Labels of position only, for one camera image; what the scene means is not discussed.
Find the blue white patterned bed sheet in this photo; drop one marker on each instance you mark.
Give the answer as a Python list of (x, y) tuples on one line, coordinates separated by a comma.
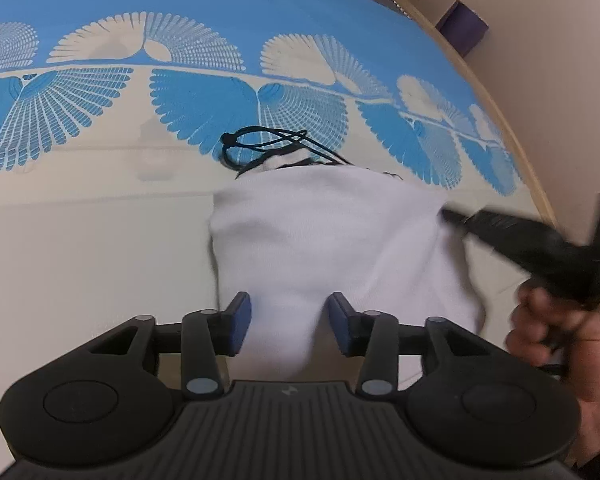
[(280, 15)]

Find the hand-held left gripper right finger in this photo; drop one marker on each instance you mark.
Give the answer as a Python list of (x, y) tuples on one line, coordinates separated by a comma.
[(340, 325)]

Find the person's right hand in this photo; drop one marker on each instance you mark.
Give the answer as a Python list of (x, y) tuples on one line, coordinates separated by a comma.
[(590, 360)]

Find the black white striped hoodie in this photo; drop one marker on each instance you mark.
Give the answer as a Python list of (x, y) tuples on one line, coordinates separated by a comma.
[(320, 230)]

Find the purple box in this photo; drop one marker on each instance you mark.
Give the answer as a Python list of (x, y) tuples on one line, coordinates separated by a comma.
[(462, 27)]

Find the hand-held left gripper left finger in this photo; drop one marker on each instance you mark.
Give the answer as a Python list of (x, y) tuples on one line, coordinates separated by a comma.
[(240, 325)]

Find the wooden bed frame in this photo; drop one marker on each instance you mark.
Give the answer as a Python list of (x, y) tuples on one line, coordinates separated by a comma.
[(537, 180)]

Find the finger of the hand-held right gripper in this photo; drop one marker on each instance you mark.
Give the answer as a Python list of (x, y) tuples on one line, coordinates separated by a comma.
[(510, 235)]

